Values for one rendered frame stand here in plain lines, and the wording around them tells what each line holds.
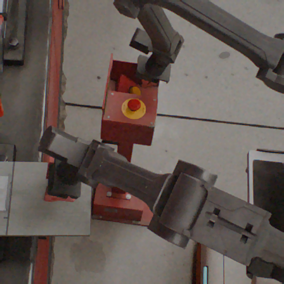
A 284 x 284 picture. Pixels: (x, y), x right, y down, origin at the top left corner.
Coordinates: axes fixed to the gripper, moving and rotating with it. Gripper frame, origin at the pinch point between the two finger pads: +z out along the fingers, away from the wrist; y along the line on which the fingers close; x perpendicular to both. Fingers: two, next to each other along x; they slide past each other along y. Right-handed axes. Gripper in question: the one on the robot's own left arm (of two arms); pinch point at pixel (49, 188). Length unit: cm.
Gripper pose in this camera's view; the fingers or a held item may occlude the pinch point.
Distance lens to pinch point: 137.9
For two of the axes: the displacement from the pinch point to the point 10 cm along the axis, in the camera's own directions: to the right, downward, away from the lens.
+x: 8.3, 2.7, 4.8
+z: -5.5, 4.2, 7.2
